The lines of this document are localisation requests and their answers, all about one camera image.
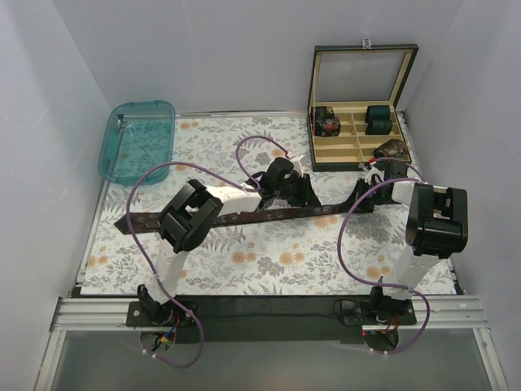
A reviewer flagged brown blue floral tie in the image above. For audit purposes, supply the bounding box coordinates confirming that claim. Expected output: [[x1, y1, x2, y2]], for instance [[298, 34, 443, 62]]
[[130, 203, 341, 237]]

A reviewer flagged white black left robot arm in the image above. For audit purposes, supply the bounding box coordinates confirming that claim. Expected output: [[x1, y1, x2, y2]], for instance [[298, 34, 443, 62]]
[[138, 158, 321, 326]]

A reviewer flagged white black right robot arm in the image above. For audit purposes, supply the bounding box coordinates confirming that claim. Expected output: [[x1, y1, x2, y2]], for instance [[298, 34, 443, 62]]
[[333, 158, 468, 325]]

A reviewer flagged floral patterned table mat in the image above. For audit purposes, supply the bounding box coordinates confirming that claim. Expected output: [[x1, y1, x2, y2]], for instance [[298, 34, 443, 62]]
[[81, 116, 408, 296]]

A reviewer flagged brown patterned rolled tie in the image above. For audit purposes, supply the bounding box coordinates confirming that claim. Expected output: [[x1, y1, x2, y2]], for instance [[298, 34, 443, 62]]
[[373, 138, 409, 160]]

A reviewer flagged dark green rolled tie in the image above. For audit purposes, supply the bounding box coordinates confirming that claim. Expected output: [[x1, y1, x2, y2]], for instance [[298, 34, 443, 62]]
[[365, 105, 391, 123], [366, 119, 393, 135]]

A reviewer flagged dark green tie box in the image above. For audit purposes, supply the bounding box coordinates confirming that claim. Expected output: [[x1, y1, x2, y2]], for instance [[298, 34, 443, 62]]
[[307, 40, 419, 172]]

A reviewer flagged dark floral rolled tie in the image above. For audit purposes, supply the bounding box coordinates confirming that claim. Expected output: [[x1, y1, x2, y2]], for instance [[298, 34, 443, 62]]
[[312, 106, 335, 121], [314, 117, 341, 137]]

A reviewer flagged teal transparent plastic tray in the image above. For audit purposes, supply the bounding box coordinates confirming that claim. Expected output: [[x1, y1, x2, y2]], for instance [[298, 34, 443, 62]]
[[98, 100, 176, 187]]

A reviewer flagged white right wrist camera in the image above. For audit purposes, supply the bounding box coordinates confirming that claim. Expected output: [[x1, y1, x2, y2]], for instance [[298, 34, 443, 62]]
[[359, 159, 384, 186]]

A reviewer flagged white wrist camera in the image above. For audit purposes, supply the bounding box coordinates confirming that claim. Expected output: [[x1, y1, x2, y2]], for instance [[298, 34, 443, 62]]
[[287, 155, 305, 177], [359, 159, 384, 186]]

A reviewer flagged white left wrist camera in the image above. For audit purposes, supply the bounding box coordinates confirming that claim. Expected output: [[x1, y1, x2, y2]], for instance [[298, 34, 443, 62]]
[[287, 155, 305, 177]]

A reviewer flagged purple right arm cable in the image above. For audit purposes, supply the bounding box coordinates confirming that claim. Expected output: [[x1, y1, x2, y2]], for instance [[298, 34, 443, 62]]
[[338, 156, 428, 356]]

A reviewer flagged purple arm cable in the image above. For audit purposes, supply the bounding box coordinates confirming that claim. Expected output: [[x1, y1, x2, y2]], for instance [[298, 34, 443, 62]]
[[125, 136, 292, 370], [338, 156, 428, 356]]

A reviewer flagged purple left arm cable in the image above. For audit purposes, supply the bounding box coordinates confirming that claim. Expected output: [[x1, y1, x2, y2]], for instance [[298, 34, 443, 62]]
[[125, 136, 292, 370]]

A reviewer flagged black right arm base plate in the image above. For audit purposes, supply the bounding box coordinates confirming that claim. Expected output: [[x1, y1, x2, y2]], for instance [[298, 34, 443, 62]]
[[332, 298, 417, 326]]

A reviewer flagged aluminium frame rail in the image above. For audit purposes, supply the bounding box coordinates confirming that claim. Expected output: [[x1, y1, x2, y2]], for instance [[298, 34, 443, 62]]
[[35, 295, 508, 390]]

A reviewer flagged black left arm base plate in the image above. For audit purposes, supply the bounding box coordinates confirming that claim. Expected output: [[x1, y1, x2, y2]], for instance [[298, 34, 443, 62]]
[[125, 301, 196, 327]]

